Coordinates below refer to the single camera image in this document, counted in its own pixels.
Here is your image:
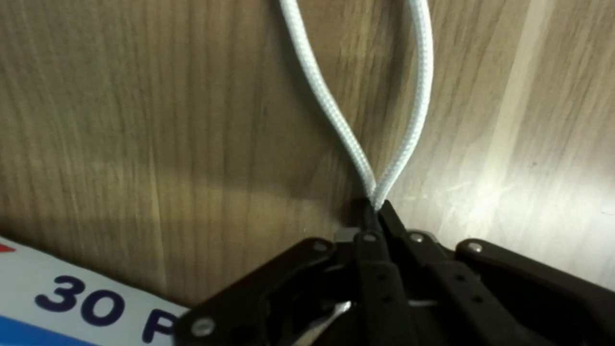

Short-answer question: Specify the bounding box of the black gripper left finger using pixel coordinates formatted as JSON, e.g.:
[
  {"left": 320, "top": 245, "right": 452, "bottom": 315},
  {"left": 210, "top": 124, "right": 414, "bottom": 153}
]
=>
[{"left": 174, "top": 201, "right": 418, "bottom": 346}]

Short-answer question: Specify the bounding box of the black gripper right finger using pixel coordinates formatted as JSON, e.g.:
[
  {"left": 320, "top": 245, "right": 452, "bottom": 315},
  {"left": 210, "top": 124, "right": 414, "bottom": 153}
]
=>
[{"left": 379, "top": 203, "right": 615, "bottom": 346}]

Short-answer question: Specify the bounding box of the thin white rope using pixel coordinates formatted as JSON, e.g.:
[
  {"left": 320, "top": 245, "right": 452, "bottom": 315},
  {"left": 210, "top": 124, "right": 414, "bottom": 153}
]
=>
[{"left": 277, "top": 0, "right": 437, "bottom": 211}]

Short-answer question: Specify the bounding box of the blue cardboard box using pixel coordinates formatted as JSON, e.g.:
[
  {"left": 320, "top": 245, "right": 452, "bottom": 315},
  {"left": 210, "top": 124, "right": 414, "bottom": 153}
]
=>
[{"left": 0, "top": 238, "right": 187, "bottom": 346}]

